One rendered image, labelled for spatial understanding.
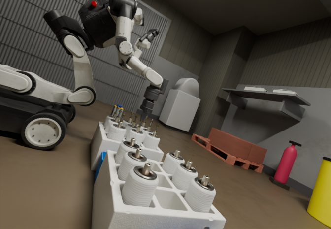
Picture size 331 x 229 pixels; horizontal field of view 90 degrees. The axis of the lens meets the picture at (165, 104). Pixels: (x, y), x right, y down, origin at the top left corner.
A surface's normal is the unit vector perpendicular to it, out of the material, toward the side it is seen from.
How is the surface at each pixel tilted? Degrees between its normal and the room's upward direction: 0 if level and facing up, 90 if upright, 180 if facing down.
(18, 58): 90
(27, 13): 90
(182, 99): 90
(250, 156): 90
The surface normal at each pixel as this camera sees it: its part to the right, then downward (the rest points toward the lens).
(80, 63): 0.31, 0.55
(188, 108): 0.34, 0.13
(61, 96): -0.04, 0.19
